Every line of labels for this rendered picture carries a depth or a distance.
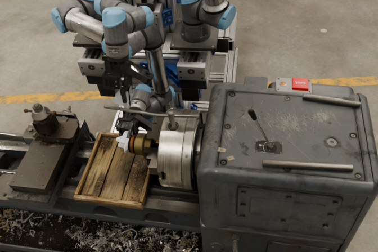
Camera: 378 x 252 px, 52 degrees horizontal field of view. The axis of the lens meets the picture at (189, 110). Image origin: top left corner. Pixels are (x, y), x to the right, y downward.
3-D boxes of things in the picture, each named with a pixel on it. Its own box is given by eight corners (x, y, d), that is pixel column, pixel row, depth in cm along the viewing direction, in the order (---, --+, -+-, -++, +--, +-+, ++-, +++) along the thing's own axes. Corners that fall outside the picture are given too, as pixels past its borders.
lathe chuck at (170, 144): (197, 136, 177) (192, 93, 152) (185, 201, 159) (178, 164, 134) (178, 135, 179) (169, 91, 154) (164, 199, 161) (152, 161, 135)
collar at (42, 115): (53, 108, 170) (50, 103, 168) (45, 121, 165) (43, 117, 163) (36, 106, 172) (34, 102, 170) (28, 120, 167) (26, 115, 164)
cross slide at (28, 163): (82, 118, 192) (80, 112, 188) (48, 195, 164) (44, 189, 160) (51, 116, 194) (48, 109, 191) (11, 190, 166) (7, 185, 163)
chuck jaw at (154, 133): (176, 138, 159) (177, 109, 157) (173, 140, 154) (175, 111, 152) (149, 135, 160) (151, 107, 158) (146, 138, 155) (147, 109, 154)
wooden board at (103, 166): (161, 142, 186) (160, 136, 183) (143, 210, 163) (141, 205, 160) (101, 136, 191) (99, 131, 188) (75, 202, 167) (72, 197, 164)
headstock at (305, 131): (343, 145, 178) (367, 83, 149) (355, 246, 147) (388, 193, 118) (214, 134, 187) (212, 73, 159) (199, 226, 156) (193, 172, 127)
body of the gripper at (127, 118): (118, 138, 167) (125, 117, 175) (137, 140, 165) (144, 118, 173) (114, 127, 161) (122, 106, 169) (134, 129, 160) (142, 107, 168)
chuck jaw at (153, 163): (172, 148, 153) (165, 170, 144) (172, 157, 156) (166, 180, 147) (145, 145, 154) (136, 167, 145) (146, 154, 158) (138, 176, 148)
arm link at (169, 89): (146, 6, 165) (164, 91, 199) (126, 18, 160) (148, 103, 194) (165, 14, 158) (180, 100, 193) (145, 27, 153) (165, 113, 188)
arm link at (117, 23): (132, 8, 124) (112, 13, 119) (135, 40, 130) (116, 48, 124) (115, 4, 129) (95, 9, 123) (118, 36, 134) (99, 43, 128)
